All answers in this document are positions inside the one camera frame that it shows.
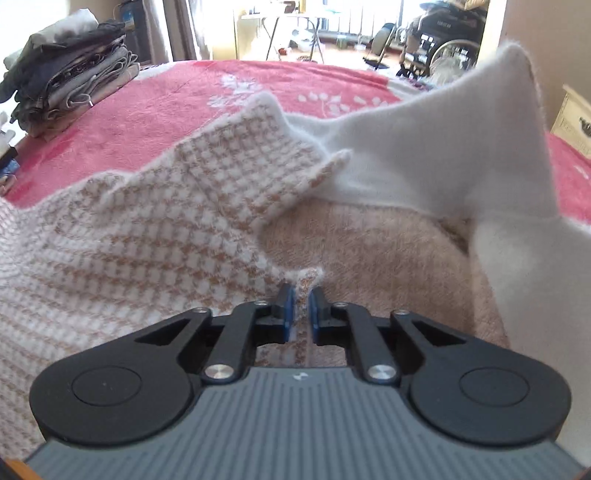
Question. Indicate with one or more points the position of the beige houndstooth knit cardigan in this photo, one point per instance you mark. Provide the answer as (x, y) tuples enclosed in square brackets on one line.
[(234, 209)]

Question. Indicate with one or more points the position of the small black folding chair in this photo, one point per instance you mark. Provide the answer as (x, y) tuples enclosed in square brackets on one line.
[(380, 44)]

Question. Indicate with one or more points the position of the cream bedside nightstand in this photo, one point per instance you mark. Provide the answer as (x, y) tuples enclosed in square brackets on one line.
[(572, 123)]

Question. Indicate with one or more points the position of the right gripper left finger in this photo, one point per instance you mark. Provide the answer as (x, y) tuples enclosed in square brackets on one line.
[(131, 388)]

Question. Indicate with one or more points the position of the grey window curtain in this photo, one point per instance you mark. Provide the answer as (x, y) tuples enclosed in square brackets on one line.
[(170, 30)]

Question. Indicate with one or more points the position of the folded dark grey clothes stack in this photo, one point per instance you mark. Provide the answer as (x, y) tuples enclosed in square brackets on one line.
[(64, 70)]

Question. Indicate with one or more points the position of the black wheelchair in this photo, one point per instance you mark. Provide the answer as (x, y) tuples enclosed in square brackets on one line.
[(444, 29)]

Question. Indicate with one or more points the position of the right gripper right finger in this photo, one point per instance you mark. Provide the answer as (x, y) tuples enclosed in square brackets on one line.
[(461, 386)]

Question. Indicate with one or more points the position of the folding table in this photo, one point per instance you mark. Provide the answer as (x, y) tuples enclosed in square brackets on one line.
[(275, 36)]

